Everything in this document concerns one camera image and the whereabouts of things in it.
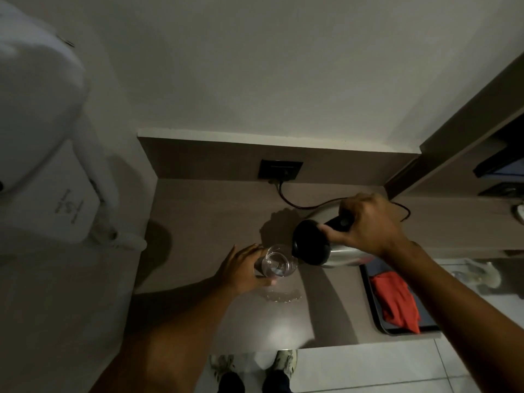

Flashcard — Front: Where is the person's leg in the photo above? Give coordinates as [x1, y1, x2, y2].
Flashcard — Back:
[218, 371, 246, 393]
[262, 370, 294, 393]

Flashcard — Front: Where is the person's left forearm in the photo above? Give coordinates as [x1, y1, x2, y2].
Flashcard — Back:
[89, 277, 235, 393]

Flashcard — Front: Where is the white wall appliance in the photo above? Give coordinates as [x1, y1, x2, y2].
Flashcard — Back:
[0, 0, 90, 195]

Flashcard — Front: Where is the person's left shoe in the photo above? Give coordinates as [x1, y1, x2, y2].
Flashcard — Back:
[208, 355, 237, 382]

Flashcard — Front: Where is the white panel with handwriting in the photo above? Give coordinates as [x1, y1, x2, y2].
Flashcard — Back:
[0, 140, 104, 246]

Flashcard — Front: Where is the person's right shoe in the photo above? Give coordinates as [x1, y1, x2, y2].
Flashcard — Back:
[272, 349, 298, 378]

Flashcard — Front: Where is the clear drinking glass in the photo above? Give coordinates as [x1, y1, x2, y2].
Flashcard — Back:
[254, 244, 299, 279]

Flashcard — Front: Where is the person's right leg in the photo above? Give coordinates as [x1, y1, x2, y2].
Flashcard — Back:
[262, 370, 294, 393]

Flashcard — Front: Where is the person's left hand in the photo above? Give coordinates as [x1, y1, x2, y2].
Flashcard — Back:
[212, 243, 278, 298]

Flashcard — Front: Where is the person's shoe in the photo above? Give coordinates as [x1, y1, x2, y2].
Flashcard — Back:
[208, 355, 237, 382]
[272, 349, 298, 378]

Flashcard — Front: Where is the person's right forearm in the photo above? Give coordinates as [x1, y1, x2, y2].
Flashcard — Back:
[380, 240, 524, 393]

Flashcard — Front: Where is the steel kettle with black lid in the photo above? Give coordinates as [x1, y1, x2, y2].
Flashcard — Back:
[291, 213, 376, 269]

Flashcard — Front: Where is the person's left leg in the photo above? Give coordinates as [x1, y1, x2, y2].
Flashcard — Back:
[218, 371, 246, 393]

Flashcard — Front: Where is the black device on shelf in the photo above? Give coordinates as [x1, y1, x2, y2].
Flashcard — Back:
[473, 114, 524, 179]

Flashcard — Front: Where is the red cloth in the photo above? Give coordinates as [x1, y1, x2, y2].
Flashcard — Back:
[370, 272, 422, 335]

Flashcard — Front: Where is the black tray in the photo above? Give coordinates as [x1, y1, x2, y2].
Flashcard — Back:
[359, 257, 442, 336]

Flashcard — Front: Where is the clear plastic bag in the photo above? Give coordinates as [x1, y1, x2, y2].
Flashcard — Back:
[452, 259, 502, 296]

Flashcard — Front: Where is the black power cable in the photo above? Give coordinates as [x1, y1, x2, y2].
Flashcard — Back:
[278, 179, 411, 222]

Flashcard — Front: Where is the brown wooden shelf unit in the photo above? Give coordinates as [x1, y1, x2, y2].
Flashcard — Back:
[384, 52, 524, 259]

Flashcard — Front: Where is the person's right hand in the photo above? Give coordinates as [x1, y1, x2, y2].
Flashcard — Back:
[318, 192, 411, 261]

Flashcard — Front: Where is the black wall socket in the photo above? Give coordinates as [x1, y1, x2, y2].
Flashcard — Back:
[258, 159, 304, 181]

